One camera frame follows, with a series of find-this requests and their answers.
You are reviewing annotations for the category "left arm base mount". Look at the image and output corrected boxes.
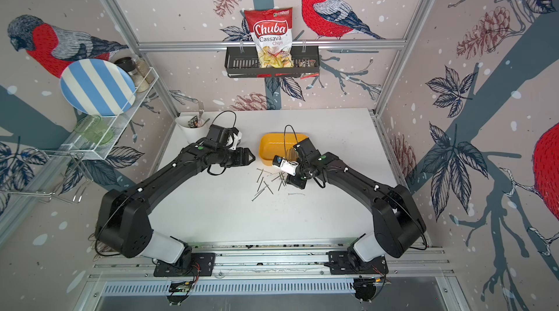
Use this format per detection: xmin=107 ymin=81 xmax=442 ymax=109
xmin=154 ymin=246 xmax=216 ymax=306

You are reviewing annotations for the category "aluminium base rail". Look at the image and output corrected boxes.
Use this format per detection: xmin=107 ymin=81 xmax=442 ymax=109
xmin=85 ymin=245 xmax=457 ymax=305

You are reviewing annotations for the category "blue white striped plate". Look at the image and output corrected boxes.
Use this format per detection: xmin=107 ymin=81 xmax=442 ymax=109
xmin=61 ymin=59 xmax=136 ymax=117

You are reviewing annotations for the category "red Chuba chips bag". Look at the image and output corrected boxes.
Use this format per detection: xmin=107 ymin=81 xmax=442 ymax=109
xmin=245 ymin=8 xmax=294 ymax=69

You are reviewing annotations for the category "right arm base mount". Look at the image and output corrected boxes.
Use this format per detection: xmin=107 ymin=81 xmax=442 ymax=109
xmin=324 ymin=245 xmax=389 ymax=303

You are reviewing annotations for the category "steel nail lower left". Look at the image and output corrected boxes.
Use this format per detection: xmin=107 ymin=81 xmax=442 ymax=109
xmin=251 ymin=189 xmax=265 ymax=201

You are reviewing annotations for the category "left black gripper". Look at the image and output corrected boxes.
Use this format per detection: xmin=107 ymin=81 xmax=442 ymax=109
xmin=217 ymin=146 xmax=257 ymax=167

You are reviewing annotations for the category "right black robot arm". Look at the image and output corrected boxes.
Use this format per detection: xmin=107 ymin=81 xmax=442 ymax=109
xmin=274 ymin=139 xmax=428 ymax=269

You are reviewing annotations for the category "black wire wall basket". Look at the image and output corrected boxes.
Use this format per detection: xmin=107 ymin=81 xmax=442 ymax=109
xmin=224 ymin=46 xmax=320 ymax=78

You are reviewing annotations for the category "green glass bowl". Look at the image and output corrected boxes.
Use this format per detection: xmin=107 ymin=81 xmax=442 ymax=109
xmin=74 ymin=115 xmax=114 ymax=146

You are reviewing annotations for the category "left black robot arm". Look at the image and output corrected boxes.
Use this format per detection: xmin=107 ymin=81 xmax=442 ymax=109
xmin=94 ymin=125 xmax=256 ymax=267

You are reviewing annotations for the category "yellow plastic storage box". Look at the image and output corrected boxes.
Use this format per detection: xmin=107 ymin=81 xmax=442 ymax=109
xmin=259 ymin=133 xmax=308 ymax=166

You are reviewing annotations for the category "black lid spice jar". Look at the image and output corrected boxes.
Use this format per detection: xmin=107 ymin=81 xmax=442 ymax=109
xmin=114 ymin=57 xmax=149 ymax=93

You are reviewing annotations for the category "white utensil holder cup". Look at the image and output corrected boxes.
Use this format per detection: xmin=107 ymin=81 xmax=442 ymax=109
xmin=175 ymin=113 xmax=210 ymax=144

